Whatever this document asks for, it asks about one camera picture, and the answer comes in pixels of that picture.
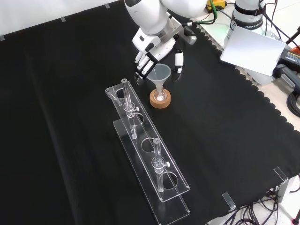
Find clear acrylic funnel stand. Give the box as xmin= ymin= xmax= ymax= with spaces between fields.
xmin=105 ymin=78 xmax=191 ymax=224

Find black bench cloth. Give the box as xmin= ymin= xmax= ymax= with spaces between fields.
xmin=0 ymin=0 xmax=300 ymax=225

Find grey box device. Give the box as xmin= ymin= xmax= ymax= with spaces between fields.
xmin=274 ymin=63 xmax=300 ymax=90

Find black cable bundle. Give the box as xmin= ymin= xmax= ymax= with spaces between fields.
xmin=206 ymin=187 xmax=300 ymax=225

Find round-bottom glass flask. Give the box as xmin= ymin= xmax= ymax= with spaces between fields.
xmin=153 ymin=88 xmax=168 ymax=103

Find coiled black cable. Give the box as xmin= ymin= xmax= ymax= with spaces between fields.
xmin=286 ymin=90 xmax=300 ymax=116

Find pale board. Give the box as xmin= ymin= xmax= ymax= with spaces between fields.
xmin=220 ymin=25 xmax=287 ymax=77

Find yellow stop button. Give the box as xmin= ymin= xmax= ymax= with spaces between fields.
xmin=205 ymin=0 xmax=227 ymax=13

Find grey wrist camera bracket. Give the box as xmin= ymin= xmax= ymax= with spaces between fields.
xmin=169 ymin=16 xmax=198 ymax=45

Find clear cloth clip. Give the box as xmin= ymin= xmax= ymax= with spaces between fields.
xmin=273 ymin=166 xmax=289 ymax=186
xmin=221 ymin=192 xmax=237 ymax=210

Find cork ring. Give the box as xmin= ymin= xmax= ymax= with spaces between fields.
xmin=149 ymin=90 xmax=172 ymax=109

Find translucent plastic funnel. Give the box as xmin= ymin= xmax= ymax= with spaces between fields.
xmin=146 ymin=63 xmax=172 ymax=100

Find green cable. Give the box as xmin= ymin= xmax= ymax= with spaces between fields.
xmin=186 ymin=0 xmax=227 ymax=26

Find black and orange power unit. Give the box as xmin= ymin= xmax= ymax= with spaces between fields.
xmin=278 ymin=45 xmax=300 ymax=69

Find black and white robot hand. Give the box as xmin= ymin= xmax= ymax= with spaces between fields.
xmin=132 ymin=27 xmax=186 ymax=84

